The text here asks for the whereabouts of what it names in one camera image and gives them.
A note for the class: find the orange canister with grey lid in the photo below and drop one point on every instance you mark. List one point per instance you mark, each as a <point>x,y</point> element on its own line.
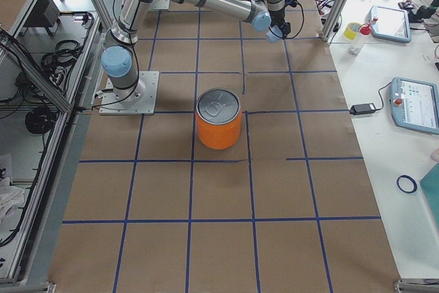
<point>218,118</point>

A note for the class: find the light blue plastic cup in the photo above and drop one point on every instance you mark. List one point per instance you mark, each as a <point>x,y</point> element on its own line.
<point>274,34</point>

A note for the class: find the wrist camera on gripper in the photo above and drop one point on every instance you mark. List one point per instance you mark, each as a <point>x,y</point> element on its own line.
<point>291,3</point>

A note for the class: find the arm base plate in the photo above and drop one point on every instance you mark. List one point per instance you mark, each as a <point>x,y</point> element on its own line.
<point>126,102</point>

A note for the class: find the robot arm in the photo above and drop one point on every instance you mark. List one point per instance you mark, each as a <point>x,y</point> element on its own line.
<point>119,59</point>

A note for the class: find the yellow tape roll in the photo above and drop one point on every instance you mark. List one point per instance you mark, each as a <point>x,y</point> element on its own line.
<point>352,30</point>

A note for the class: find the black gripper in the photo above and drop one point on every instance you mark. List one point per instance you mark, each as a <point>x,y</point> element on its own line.
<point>277,17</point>

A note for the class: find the teach pendant tablet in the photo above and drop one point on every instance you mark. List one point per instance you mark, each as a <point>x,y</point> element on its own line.
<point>414,105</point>
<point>390,24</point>

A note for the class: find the black power adapter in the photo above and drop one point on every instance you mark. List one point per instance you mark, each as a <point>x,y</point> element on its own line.
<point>362,109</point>

